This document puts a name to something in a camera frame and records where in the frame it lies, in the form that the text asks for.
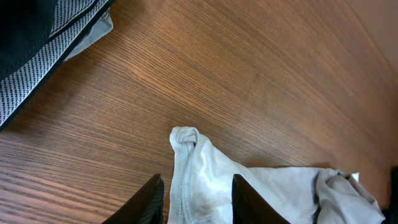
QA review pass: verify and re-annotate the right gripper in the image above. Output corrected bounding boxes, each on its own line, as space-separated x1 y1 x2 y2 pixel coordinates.
382 167 398 224

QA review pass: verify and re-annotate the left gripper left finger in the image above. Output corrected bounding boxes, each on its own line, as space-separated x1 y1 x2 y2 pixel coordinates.
103 174 164 224

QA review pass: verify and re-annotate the black folded polo shirt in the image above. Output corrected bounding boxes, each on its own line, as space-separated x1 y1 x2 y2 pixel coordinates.
1 0 57 80

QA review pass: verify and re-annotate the beige t-shirt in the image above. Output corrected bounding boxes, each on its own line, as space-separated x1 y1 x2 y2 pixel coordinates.
168 127 385 223

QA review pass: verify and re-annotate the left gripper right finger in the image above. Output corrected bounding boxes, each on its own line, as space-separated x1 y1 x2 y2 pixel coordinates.
231 174 289 224

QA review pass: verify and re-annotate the light blue folded garment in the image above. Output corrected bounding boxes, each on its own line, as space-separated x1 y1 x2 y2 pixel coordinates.
65 9 113 61

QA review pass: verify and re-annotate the grey folded shirt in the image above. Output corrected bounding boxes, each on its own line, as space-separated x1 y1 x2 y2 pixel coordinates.
1 0 114 128

